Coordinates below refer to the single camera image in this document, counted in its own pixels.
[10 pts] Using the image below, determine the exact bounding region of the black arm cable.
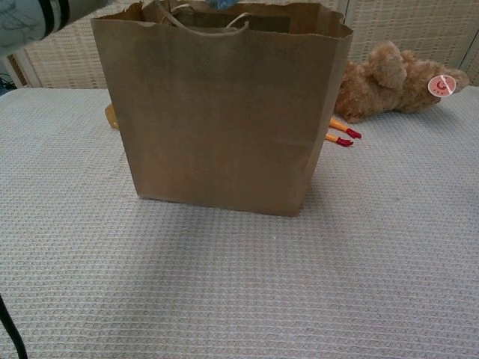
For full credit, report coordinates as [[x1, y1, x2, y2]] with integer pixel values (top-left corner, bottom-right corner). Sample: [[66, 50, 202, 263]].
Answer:
[[0, 295, 28, 359]]

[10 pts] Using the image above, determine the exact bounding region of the brown paper shopping bag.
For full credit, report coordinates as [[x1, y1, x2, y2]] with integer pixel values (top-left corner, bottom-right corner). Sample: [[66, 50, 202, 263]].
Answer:
[[91, 0, 355, 218]]

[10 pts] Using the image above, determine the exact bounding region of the woven folding screen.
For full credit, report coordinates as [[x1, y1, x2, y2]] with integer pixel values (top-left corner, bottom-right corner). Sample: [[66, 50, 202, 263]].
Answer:
[[0, 0, 479, 90]]

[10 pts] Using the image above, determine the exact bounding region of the yellow rubber chicken toy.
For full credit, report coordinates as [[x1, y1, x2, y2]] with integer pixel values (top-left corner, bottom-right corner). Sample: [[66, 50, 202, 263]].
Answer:
[[324, 116, 363, 148]]

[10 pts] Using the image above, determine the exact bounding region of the beige woven tablecloth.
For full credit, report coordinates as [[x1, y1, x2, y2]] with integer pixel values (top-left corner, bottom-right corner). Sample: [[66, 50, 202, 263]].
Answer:
[[0, 88, 479, 359]]

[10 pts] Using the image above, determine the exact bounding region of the brown teddy bear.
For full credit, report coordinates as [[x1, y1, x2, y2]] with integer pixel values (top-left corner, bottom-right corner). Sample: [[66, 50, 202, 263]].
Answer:
[[334, 40, 471, 124]]

